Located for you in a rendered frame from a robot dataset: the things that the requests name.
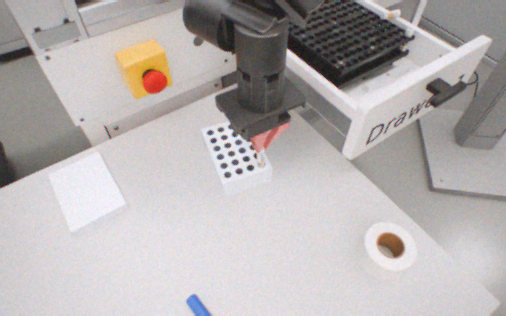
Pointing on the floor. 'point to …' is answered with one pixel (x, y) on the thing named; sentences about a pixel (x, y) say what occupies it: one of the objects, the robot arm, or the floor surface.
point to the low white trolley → (208, 237)
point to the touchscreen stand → (485, 132)
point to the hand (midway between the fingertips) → (260, 144)
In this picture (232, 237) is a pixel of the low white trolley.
